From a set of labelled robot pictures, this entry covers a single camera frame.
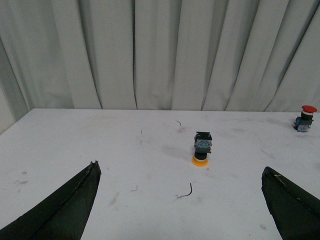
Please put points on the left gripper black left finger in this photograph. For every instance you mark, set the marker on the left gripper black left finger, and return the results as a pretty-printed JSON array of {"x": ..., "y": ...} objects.
[{"x": 63, "y": 215}]

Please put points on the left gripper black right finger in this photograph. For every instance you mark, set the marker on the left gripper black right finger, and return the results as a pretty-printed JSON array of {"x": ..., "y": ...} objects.
[{"x": 295, "y": 211}]

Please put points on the yellow push button switch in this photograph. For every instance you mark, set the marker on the yellow push button switch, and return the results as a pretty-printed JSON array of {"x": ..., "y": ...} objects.
[{"x": 202, "y": 147}]

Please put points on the red emergency stop button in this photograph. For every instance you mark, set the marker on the red emergency stop button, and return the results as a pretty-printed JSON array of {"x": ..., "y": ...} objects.
[{"x": 303, "y": 122}]

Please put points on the white pleated curtain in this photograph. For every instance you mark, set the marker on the white pleated curtain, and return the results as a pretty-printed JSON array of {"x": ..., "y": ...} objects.
[{"x": 200, "y": 55}]

